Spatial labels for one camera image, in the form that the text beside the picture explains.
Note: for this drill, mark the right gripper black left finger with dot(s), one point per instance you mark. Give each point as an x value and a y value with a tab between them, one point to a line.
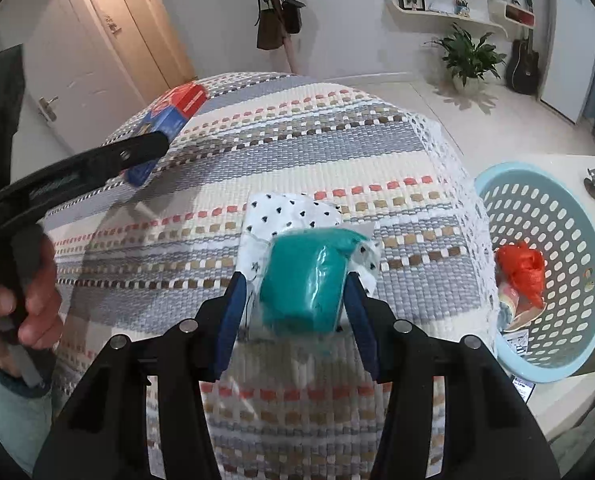
101	432

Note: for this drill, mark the red plastic bag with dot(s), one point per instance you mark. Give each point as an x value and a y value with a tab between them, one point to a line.
524	268

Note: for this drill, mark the red blue snack package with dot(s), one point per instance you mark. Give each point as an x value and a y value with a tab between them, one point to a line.
167	116

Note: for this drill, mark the white red panda paper cup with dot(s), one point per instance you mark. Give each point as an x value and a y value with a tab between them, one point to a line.
515	311

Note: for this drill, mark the teal tissue pack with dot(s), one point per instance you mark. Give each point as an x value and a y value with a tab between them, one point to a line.
302	286

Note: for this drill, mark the striped woven cloth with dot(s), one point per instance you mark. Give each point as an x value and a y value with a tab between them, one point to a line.
138	260

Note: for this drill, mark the light blue plastic basket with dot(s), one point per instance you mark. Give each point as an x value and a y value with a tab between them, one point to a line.
527	205

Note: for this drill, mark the beige door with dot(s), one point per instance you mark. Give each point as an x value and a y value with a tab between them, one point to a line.
146	43

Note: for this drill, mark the brown hanging bag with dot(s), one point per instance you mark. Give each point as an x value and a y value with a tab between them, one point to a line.
277	20

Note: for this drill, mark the pink coat rack stand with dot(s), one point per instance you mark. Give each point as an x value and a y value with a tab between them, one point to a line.
291	55

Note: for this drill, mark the black acoustic guitar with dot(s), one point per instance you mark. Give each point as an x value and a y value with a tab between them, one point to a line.
522	73

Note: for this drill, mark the green potted plant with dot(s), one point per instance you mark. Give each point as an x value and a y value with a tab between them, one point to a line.
468	60

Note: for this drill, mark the white refrigerator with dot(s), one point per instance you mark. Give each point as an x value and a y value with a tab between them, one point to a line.
571	57

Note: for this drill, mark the white curved wall shelf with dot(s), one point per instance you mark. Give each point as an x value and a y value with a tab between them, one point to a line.
452	18

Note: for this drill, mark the white and red wall cubby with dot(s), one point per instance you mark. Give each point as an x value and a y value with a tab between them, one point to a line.
505	13

